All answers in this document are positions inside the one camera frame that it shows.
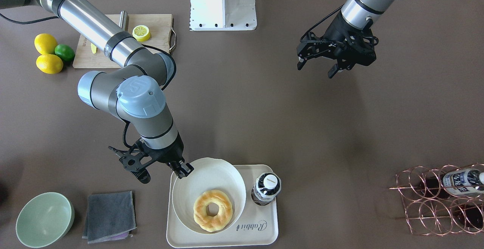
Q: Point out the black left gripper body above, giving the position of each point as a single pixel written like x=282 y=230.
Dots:
x=335 y=30

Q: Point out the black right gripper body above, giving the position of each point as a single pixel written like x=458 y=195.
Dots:
x=169 y=155

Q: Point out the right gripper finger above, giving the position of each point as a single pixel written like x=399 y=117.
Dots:
x=184 y=169
x=174 y=167

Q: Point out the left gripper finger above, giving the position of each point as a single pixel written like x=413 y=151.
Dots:
x=338 y=67
x=302 y=61

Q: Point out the white plate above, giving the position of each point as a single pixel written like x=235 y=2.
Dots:
x=208 y=173

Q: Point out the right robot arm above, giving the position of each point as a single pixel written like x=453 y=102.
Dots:
x=133 y=93

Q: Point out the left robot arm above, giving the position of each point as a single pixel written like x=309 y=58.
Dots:
x=361 y=13

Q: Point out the glazed donut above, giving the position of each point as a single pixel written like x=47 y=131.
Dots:
x=212 y=210

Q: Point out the dark drink bottle on tray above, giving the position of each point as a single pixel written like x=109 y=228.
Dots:
x=265 y=189

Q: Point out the cream rabbit tray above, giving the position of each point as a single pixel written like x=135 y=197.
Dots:
x=257 y=225

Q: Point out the grey folded cloth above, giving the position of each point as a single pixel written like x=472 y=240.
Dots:
x=110 y=216

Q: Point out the mint green bowl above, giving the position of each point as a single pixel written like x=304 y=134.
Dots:
x=44 y=220

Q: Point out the yellow plastic knife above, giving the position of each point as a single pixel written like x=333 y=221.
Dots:
x=93 y=48

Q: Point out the green lime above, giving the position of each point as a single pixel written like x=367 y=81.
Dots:
x=64 y=52

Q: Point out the lemon half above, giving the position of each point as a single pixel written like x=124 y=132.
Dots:
x=141 y=33

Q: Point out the steel muddler black tip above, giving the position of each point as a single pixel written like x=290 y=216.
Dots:
x=123 y=20

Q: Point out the whole yellow lemon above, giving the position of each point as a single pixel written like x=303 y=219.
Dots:
x=45 y=43

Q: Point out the dark bottle in rack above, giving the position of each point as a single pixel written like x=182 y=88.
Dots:
x=458 y=183

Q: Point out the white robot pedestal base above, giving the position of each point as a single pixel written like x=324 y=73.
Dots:
x=222 y=15

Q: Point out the copper wire bottle rack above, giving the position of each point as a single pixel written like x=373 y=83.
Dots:
x=429 y=210

